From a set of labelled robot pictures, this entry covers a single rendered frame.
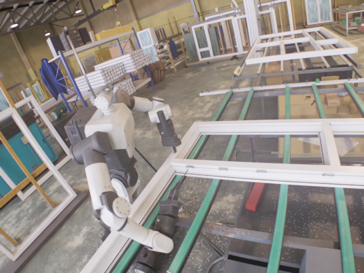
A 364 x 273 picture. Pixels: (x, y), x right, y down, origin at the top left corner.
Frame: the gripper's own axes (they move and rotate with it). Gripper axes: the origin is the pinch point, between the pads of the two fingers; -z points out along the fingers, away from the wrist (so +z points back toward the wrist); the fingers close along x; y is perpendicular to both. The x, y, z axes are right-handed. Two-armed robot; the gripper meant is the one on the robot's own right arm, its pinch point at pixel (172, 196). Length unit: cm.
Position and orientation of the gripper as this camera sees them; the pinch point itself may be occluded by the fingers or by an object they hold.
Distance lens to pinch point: 99.9
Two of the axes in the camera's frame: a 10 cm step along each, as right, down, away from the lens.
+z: -2.3, 7.9, -5.6
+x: 7.0, -2.7, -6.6
